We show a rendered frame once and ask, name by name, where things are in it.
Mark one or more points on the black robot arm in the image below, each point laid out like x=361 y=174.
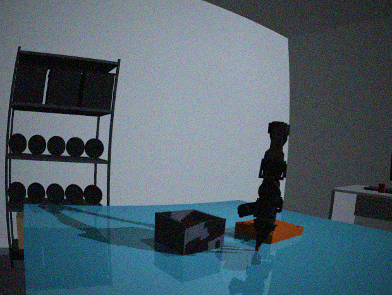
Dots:
x=272 y=165

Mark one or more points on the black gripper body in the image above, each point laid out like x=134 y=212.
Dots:
x=264 y=219

